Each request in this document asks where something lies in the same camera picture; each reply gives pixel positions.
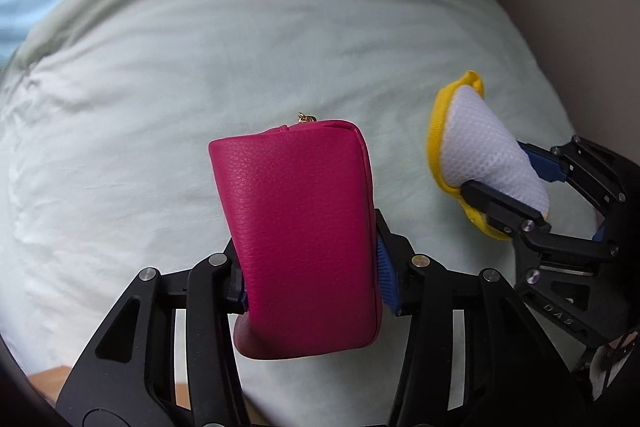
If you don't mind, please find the pale green bed sheet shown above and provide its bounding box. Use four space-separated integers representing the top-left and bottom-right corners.
0 0 601 426

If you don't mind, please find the yellow rimmed white mesh pad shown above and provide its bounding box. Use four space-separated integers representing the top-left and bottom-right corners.
425 70 550 239

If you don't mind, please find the magenta leather pouch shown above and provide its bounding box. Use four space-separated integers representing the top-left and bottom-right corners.
208 120 382 360

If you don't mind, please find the cardboard box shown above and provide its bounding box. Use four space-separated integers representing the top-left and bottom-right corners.
28 366 191 410

